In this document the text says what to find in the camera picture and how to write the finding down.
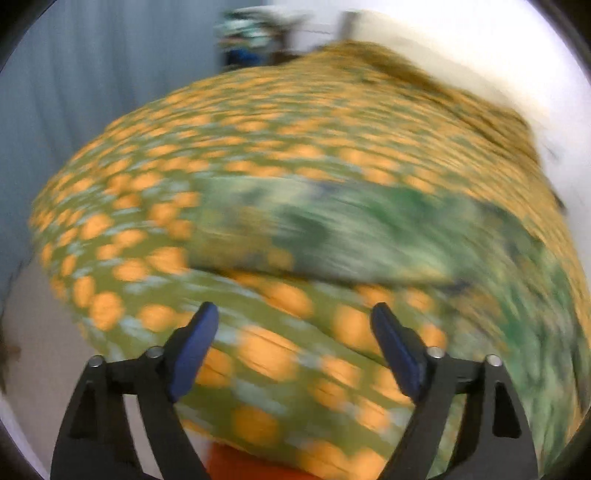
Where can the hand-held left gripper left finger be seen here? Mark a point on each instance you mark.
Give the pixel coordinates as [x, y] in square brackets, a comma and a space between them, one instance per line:
[194, 350]

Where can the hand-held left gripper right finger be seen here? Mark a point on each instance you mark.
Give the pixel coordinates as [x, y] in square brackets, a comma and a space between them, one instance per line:
[397, 350]

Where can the green floral silk garment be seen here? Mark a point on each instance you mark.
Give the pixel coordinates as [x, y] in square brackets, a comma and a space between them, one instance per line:
[369, 230]

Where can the orange cloth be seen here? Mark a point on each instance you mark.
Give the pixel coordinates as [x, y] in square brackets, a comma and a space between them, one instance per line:
[249, 464]

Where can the green orange floral bedspread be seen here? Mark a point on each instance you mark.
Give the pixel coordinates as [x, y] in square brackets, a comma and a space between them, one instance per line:
[286, 129]

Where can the grey blue curtain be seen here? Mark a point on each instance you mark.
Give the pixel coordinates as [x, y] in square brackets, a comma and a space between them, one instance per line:
[92, 74]

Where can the white pillow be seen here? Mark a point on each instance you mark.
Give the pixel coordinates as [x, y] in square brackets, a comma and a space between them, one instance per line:
[415, 41]

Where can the dark cluttered furniture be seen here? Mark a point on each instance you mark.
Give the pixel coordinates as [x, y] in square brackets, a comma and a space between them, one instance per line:
[249, 41]

